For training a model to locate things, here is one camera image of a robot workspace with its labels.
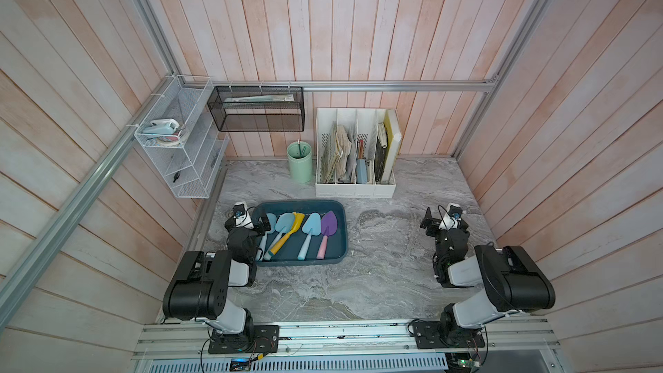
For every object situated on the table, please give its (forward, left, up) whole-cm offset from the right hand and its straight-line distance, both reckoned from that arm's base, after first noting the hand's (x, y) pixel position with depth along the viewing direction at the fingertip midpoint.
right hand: (442, 208), depth 90 cm
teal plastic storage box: (-11, +37, -8) cm, 40 cm away
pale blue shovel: (-2, +62, -9) cm, 63 cm away
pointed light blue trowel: (-4, +47, -8) cm, 48 cm away
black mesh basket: (+38, +70, +16) cm, 82 cm away
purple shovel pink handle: (-3, +40, -9) cm, 42 cm away
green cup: (+26, +53, +2) cm, 59 cm away
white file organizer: (+33, +28, +12) cm, 45 cm away
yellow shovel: (-2, +53, -8) cm, 53 cm away
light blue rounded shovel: (-2, +58, -9) cm, 59 cm away
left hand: (-2, +68, 0) cm, 68 cm away
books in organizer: (+22, +33, +2) cm, 39 cm away
